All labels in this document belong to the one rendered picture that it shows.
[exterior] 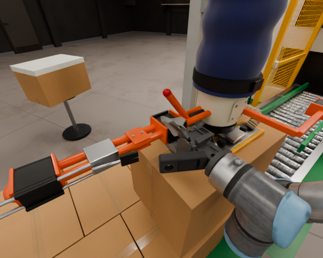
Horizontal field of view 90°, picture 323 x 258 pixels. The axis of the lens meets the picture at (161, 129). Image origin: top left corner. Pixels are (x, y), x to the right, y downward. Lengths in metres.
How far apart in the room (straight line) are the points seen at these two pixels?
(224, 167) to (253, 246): 0.17
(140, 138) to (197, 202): 0.23
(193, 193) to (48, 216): 0.93
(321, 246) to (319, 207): 1.54
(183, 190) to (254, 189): 0.22
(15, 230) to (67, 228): 0.28
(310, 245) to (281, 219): 1.62
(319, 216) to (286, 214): 0.14
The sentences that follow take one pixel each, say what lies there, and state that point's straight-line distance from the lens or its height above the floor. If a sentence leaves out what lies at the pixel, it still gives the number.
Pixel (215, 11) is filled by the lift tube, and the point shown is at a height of 1.49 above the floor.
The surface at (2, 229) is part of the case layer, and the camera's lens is 1.34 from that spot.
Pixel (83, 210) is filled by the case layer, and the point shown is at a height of 0.54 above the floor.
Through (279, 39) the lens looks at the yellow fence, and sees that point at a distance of 2.11.
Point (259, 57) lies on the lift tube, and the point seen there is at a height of 1.39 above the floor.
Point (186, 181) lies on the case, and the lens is 0.53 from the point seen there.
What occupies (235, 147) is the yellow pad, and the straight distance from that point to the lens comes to 0.66.
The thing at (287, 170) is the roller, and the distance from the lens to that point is 1.55.
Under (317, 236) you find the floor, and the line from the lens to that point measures 2.04.
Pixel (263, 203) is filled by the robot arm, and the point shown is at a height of 1.23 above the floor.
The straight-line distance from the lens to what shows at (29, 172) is 0.44.
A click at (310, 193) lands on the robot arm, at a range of 0.48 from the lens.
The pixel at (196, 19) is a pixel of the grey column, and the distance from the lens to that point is 1.91.
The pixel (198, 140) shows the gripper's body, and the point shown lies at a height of 1.24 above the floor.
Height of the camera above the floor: 1.50
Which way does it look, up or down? 37 degrees down
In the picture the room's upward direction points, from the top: straight up
